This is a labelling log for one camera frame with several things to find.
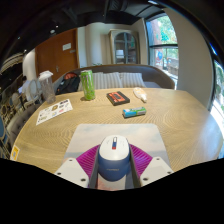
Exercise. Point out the small teal green pack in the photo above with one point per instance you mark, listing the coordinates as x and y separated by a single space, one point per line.
134 112

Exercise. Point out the black and red flat box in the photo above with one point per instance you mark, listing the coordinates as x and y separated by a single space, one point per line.
118 98

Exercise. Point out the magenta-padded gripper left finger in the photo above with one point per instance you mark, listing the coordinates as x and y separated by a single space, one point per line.
71 171

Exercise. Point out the large black framed window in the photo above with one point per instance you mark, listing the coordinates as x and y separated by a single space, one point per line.
163 46

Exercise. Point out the arched glass door cabinet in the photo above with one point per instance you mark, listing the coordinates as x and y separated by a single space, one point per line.
124 48

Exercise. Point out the white and blue computer mouse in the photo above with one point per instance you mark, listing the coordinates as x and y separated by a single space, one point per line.
114 156

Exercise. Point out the grey tufted bench seat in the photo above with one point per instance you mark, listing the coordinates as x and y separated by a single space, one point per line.
20 121

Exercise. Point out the green drink can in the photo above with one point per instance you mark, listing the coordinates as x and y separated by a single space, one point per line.
88 86

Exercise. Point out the brown wooden door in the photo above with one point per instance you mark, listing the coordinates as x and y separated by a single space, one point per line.
55 60

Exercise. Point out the sky print mouse pad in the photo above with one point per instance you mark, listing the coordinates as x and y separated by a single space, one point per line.
100 131

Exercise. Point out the white sticker sheet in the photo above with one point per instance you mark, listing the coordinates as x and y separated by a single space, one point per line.
53 111

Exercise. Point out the black backpack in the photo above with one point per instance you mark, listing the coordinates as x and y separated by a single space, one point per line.
68 85

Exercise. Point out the striped cushion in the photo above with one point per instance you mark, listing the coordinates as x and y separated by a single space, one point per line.
106 80
132 80

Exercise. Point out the grey curved sofa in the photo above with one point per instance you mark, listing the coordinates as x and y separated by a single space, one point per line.
156 75

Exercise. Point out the group of blue chairs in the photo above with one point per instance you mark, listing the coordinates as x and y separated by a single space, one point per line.
2 126

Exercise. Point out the white door sign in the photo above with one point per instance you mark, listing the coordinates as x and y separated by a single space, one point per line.
66 46

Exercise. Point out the yellow code table sticker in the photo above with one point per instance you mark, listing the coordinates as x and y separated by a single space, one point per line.
15 153

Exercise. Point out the person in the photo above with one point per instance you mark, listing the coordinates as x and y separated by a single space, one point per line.
23 86

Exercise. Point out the clear shaker bottle white lid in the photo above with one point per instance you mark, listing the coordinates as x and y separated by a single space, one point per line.
48 88

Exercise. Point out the white plastic packet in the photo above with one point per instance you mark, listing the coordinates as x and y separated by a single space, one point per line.
140 94

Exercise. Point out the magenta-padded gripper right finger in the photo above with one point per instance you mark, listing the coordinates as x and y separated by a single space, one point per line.
156 168

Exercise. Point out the group of white chairs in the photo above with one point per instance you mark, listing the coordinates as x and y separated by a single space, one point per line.
33 91

